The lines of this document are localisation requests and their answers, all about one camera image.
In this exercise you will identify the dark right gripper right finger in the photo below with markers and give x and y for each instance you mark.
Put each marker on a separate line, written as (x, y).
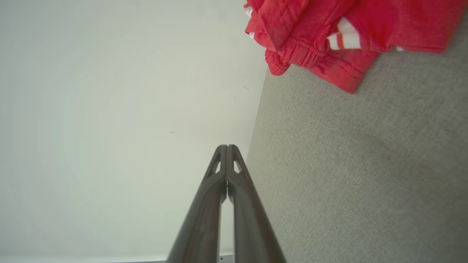
(248, 219)

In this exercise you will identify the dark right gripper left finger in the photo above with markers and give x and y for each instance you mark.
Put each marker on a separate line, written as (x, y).
(204, 219)

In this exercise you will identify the red shorts with white stripe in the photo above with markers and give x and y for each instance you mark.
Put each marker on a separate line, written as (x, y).
(289, 22)

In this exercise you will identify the red Bulls 23 jersey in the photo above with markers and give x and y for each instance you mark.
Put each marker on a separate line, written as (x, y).
(345, 38)

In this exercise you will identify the grey fabric mat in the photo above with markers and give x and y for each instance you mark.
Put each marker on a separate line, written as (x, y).
(365, 182)

